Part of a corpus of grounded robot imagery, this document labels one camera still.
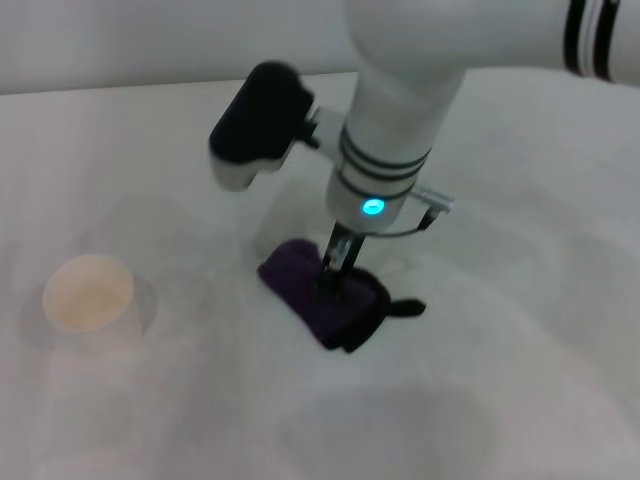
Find thin cable with silver plug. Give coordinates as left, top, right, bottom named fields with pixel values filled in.
left=368, top=186, right=456, bottom=237

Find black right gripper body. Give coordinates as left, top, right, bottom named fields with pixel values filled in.
left=320, top=222, right=370, bottom=275

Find white paper cup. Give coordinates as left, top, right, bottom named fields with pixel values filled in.
left=42, top=253, right=137, bottom=334

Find black and white wrist camera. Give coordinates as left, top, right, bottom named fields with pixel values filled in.
left=208, top=60, right=321, bottom=193

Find purple rag with black trim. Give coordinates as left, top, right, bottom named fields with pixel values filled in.
left=256, top=238, right=427, bottom=355

